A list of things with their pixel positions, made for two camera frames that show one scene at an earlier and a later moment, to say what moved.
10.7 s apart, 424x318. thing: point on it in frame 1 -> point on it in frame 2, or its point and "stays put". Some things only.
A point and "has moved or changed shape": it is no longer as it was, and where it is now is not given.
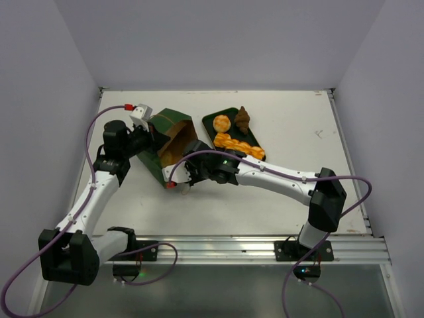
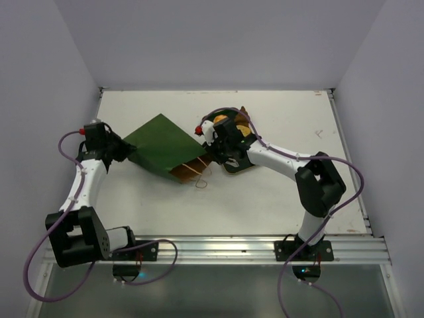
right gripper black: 193,166 -> 218,151
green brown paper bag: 180,128 has moved or changed shape
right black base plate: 293,251 stays put
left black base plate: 148,254 stays put
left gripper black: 155,139 -> 126,148
